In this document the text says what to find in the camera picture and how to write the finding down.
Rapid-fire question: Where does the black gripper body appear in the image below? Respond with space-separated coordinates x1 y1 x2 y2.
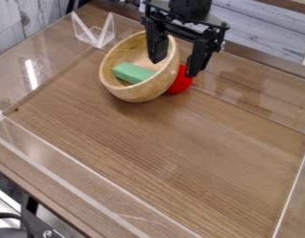
143 0 231 51

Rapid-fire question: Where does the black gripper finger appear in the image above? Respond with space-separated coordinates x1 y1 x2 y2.
147 20 170 64
187 37 208 78

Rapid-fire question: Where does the green rectangular block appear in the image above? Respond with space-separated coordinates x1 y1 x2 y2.
114 61 155 85

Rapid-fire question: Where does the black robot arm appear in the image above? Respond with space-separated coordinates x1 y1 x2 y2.
142 0 231 77

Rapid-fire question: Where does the brown wooden bowl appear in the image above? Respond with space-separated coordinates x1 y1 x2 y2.
99 32 180 102

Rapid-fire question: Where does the red ball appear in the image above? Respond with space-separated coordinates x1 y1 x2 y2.
167 64 192 94

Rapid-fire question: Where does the clear acrylic corner bracket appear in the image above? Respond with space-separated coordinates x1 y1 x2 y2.
71 12 116 48

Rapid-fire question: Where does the clear acrylic tray wall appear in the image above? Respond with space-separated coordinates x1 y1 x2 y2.
0 19 305 238

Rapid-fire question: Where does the black table leg bracket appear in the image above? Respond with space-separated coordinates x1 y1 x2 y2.
22 194 64 238

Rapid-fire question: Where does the black cable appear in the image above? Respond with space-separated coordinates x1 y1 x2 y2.
0 212 24 238

